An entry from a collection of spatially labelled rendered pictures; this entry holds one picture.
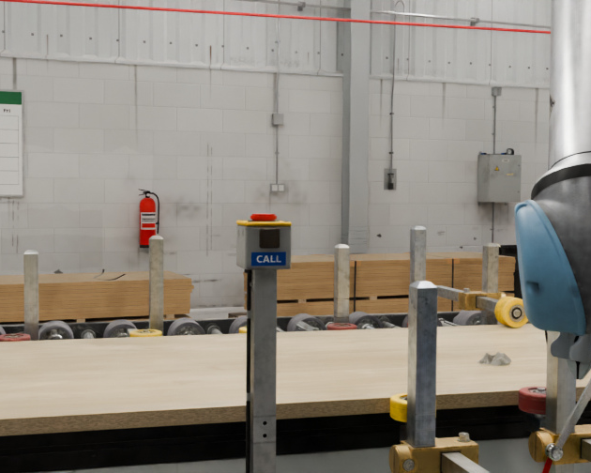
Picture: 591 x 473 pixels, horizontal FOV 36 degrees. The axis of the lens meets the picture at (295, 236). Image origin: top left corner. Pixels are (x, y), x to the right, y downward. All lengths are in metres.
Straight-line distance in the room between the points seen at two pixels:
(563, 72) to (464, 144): 8.92
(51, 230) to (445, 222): 4.06
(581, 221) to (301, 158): 8.21
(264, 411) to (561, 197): 0.70
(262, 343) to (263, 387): 0.07
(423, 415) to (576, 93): 0.71
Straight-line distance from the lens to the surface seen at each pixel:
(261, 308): 1.35
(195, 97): 8.66
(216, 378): 1.78
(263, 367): 1.36
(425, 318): 1.43
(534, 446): 1.59
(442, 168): 9.68
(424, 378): 1.45
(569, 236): 0.79
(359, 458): 1.68
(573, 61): 0.92
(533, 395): 1.68
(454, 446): 1.49
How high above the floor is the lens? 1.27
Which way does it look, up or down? 3 degrees down
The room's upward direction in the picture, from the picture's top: straight up
